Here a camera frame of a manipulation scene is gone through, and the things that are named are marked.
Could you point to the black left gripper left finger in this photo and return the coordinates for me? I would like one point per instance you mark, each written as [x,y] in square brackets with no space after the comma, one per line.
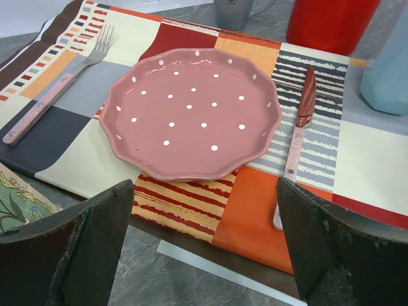
[69,258]

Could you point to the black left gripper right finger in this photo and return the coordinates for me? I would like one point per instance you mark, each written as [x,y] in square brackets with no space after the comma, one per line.
[340,257]

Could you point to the green patterned paper bag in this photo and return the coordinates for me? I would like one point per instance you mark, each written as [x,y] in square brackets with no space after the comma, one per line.
[21,204]

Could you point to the colourful patchwork placemat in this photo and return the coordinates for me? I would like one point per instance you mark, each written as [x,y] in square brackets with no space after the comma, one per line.
[352,155]

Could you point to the light blue ceramic mug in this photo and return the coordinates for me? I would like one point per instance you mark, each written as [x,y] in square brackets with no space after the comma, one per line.
[384,83]

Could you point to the pink polka dot plate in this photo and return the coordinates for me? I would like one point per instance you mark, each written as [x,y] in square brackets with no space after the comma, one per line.
[191,114]

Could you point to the red straw holder cup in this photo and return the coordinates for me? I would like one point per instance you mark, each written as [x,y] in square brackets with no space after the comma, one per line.
[330,25]

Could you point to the grey ceramic mug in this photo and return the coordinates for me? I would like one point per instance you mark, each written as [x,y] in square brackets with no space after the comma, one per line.
[233,15]

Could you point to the pink handled fork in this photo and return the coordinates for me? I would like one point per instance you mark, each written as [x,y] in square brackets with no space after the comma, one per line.
[98,53]

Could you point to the pink handled knife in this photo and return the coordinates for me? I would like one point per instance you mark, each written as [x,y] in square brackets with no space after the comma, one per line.
[303,120]

